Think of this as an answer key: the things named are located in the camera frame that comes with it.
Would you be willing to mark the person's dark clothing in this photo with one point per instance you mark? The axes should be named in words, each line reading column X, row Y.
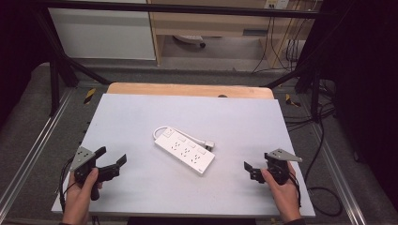
column 191, row 221

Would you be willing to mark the person's left hand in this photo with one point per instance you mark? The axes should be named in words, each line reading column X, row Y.
column 78, row 197

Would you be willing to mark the white wall socket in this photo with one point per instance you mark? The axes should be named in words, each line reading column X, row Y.
column 276, row 3

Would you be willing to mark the grey chair base caster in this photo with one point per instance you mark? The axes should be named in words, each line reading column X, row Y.
column 191, row 39

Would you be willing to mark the white power strip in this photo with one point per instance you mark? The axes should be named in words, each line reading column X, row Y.
column 184, row 153

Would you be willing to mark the black curtain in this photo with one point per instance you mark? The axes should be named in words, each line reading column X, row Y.
column 366, row 78
column 18, row 47

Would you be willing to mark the black metal frame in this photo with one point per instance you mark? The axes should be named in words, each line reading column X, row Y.
column 56, row 62

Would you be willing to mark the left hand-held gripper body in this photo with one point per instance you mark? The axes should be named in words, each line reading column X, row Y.
column 83, row 157

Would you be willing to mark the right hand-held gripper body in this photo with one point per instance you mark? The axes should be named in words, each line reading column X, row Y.
column 280, row 164

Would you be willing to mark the person's right hand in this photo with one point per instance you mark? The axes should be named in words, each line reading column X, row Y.
column 283, row 195

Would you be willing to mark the light wooden desk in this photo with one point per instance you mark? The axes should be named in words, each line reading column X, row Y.
column 212, row 23

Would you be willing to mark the aluminium floor rail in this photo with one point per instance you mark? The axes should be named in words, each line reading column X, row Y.
column 34, row 146
column 339, row 175

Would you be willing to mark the yellow black tape strip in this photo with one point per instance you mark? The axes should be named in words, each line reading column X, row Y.
column 89, row 96
column 292, row 100

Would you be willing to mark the white cabinet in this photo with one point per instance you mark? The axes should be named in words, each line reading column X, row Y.
column 103, row 34

